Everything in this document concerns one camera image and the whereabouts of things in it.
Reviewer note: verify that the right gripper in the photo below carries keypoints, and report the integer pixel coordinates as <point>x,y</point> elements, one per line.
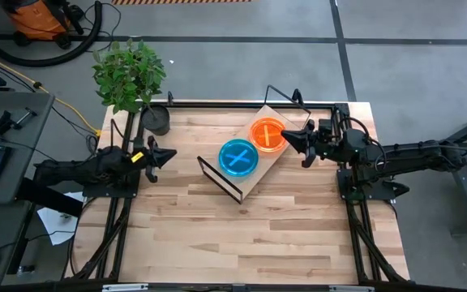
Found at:
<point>326,146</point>

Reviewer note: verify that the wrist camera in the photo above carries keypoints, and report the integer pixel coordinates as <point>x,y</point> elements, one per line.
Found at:
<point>138,142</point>
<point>325,125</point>

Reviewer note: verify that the black table clamp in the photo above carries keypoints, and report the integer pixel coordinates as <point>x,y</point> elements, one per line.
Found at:
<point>297,96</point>
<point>170,99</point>

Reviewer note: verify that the black aluminium table frame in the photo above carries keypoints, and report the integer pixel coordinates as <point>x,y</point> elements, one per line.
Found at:
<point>217,104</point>

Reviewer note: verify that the black hand tool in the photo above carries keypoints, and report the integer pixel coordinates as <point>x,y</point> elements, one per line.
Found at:
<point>4,123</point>

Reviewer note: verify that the green leafy plant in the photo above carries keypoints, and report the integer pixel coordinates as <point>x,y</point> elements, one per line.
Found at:
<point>128,77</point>

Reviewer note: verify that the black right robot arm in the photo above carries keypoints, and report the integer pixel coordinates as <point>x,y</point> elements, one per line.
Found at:
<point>412,156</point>

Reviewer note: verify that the grey desk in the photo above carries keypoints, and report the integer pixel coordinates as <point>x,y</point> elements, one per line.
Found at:
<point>22,162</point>

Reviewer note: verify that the silver metal bracket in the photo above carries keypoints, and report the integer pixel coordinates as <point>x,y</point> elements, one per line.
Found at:
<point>351,288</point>
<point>124,287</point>

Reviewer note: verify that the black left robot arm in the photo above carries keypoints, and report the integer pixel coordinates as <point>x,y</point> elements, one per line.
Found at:
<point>75,168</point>

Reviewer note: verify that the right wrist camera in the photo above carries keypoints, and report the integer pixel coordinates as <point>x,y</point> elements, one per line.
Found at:
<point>325,125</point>

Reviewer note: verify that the white paper sheet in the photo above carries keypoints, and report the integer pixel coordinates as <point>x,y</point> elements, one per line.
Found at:
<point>55,227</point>

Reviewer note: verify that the wooden shelf with black frame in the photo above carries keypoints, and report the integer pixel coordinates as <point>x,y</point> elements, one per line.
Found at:
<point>236,184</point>

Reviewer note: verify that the black plant pot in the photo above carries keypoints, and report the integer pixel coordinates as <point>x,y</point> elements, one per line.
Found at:
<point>156,121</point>

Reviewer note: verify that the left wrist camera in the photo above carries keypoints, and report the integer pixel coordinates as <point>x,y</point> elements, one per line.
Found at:
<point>138,142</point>

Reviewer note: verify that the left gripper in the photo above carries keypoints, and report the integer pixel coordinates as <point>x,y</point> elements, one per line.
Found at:
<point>148,161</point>

